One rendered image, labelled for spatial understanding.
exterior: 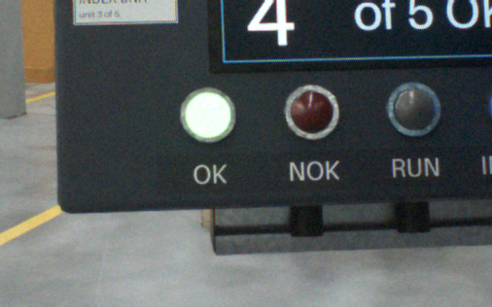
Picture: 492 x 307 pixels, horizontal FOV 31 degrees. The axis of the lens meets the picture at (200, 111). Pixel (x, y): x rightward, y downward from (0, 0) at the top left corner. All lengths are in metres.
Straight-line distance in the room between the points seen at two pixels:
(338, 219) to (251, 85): 0.11
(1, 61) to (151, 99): 6.38
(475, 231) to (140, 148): 0.21
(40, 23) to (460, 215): 8.41
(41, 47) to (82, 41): 8.41
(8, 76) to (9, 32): 0.33
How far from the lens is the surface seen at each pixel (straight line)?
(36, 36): 8.85
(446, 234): 0.52
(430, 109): 0.43
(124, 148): 0.42
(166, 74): 0.42
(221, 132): 0.42
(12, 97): 6.83
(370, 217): 0.51
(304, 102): 0.42
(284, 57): 0.43
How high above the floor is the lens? 1.19
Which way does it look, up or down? 10 degrees down
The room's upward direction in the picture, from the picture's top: 1 degrees counter-clockwise
